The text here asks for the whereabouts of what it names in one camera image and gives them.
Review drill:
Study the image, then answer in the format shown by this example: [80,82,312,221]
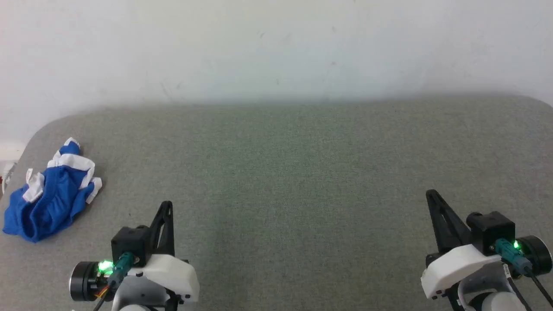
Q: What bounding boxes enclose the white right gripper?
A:
[421,189,505,300]

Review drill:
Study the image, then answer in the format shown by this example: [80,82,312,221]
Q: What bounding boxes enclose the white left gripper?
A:
[123,201,200,304]

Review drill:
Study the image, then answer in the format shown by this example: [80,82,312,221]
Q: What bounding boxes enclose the blue white basketball shorts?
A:
[3,137,103,243]

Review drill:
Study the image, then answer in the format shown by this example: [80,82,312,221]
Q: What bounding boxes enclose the grey-green fabric sofa seat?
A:
[0,96,553,311]

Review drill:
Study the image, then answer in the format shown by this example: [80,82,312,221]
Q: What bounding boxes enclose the teal left gripper cable plug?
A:
[93,252,135,311]

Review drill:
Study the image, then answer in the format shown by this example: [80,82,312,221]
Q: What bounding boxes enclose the teal gripper cable plug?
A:
[93,252,135,311]
[494,238,553,305]

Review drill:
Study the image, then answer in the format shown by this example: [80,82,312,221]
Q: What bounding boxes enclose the teal right gripper cable plug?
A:
[494,238,553,305]

